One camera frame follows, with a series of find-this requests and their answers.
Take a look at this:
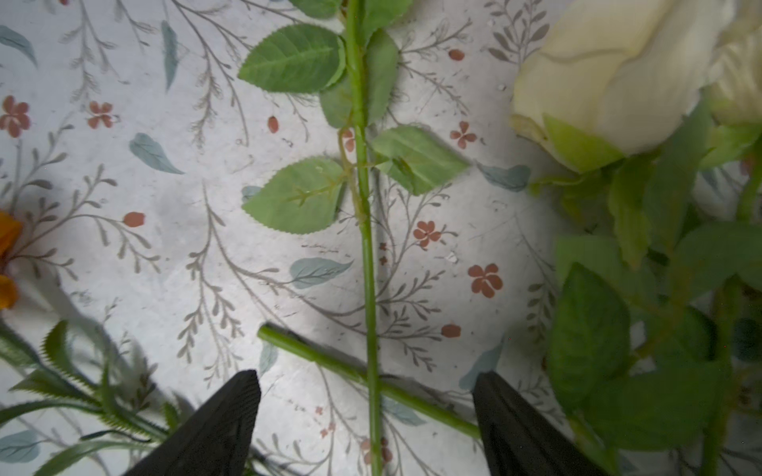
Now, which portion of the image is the orange flower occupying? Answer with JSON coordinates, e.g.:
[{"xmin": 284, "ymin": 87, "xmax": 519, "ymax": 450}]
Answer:
[{"xmin": 0, "ymin": 210, "xmax": 23, "ymax": 311}]

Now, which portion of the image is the orange tulip bud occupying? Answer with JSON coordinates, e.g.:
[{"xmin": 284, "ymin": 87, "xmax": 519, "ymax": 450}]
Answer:
[{"xmin": 257, "ymin": 323, "xmax": 481, "ymax": 440}]

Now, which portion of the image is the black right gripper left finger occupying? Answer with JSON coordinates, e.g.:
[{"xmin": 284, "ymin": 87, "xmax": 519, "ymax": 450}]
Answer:
[{"xmin": 127, "ymin": 370, "xmax": 261, "ymax": 476}]

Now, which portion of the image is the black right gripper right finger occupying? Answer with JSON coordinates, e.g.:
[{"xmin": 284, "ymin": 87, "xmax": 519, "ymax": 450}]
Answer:
[{"xmin": 472, "ymin": 371, "xmax": 605, "ymax": 476}]

